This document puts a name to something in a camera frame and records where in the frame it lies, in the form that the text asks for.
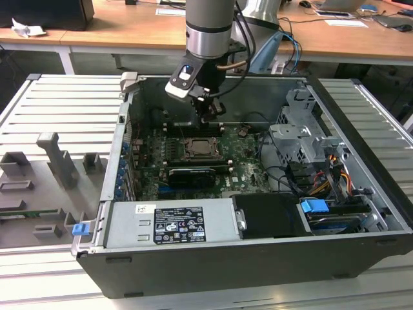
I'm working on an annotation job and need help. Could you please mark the brown braided cable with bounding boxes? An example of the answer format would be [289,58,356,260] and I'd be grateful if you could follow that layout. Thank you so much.
[215,62,247,71]

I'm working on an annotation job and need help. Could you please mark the crumpled white paper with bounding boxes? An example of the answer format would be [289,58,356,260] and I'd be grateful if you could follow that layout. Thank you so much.
[11,17,46,39]

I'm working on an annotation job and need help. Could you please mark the green motherboard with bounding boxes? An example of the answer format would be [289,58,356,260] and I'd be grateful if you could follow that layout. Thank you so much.
[128,124,291,201]

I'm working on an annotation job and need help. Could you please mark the blue cable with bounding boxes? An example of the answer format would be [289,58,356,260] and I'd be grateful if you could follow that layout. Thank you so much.
[283,32,303,70]

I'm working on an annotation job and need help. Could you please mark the metal socket cover frame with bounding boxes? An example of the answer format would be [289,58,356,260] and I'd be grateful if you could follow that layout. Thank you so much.
[183,138,224,160]

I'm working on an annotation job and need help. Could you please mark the silver drive cage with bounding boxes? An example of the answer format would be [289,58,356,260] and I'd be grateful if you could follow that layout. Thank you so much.
[268,89,351,169]

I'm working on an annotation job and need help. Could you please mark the blue grey slanted panel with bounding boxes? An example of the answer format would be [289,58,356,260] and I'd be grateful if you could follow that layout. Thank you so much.
[250,30,285,74]

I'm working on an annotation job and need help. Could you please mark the hard disk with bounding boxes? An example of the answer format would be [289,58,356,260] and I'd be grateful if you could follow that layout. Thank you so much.
[305,211,364,235]

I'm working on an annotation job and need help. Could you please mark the open PC case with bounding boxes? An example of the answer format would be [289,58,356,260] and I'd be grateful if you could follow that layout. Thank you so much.
[76,72,413,300]

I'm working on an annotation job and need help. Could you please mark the silver green CPU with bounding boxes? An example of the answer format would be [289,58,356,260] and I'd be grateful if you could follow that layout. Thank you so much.
[190,141,216,156]

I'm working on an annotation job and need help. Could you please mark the black graphics card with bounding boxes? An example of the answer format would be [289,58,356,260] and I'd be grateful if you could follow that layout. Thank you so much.
[166,166,216,191]

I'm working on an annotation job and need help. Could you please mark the black camera cable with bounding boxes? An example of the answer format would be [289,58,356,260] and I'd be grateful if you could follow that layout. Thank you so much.
[206,0,257,98]

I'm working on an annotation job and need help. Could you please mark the grey laptop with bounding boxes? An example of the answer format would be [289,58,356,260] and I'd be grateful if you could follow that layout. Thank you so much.
[314,0,367,12]

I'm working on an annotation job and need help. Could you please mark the blue disk carrier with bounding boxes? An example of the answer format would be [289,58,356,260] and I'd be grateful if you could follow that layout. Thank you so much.
[299,199,330,214]

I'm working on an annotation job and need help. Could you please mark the grey case latch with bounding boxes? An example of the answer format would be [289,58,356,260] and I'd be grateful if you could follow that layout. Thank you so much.
[119,71,140,95]

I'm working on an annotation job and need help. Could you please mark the silver power supply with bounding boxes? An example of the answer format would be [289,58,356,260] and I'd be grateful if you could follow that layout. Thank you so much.
[103,197,243,249]

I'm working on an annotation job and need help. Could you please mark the CPU socket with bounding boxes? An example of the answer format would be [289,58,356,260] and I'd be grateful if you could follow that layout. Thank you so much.
[179,136,228,162]

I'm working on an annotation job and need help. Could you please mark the black RAM slot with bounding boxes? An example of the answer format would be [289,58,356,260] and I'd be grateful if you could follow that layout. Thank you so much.
[168,163,234,169]
[169,160,234,166]
[165,119,225,127]
[166,127,226,133]
[167,165,235,172]
[165,123,226,130]
[170,158,230,163]
[166,130,227,137]

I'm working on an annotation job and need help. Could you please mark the green RAM stick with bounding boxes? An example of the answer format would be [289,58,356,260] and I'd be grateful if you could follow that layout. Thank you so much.
[0,209,62,218]

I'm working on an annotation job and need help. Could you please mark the white paper sheet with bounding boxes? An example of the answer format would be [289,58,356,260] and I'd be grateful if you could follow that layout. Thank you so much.
[324,19,368,28]
[156,8,188,17]

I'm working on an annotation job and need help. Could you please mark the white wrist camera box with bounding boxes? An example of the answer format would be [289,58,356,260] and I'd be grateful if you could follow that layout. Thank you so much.
[165,54,206,99]

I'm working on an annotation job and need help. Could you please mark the wooden desk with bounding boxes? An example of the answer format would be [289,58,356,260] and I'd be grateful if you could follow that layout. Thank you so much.
[0,0,413,77]

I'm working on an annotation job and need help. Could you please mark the black plastic shroud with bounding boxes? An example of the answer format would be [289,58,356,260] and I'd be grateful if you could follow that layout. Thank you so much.
[231,192,312,240]

